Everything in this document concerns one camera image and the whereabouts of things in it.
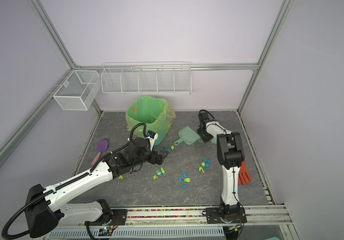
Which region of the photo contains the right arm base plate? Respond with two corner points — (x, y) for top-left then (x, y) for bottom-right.
(203, 207), (247, 224)

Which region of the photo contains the long white wire basket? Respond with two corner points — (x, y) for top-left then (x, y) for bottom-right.
(100, 62), (192, 95)

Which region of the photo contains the paper scraps cluster near bin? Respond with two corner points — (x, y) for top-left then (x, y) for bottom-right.
(163, 146), (175, 154)

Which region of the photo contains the green trash bin with bag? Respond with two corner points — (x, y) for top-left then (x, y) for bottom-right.
(125, 96), (176, 146)

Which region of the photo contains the paper scraps cluster centre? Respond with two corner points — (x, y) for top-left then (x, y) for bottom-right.
(153, 168), (165, 180)

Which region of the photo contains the purple pink spatula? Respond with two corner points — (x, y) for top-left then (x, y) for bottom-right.
(91, 138), (109, 166)

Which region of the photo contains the small white mesh basket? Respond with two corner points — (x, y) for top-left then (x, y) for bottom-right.
(53, 70), (101, 111)

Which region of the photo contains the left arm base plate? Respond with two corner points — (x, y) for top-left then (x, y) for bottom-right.
(87, 209), (128, 226)

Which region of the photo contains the red rubber glove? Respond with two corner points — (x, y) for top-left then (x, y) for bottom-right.
(238, 162), (253, 186)

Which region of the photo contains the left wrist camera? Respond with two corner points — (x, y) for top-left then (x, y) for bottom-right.
(147, 131), (158, 149)

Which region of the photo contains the paper scraps cluster front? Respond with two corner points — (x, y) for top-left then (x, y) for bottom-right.
(179, 174), (191, 189)

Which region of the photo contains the green hand brush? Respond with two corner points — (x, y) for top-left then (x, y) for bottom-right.
(201, 137), (217, 144)

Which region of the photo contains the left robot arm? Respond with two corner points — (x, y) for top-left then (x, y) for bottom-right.
(1, 123), (163, 240)

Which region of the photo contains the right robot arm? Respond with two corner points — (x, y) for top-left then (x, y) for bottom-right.
(197, 110), (245, 224)

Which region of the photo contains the paper scraps cluster right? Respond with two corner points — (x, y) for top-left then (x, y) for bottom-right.
(199, 159), (211, 174)

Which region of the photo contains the green dustpan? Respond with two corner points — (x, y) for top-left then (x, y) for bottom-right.
(174, 126), (201, 145)

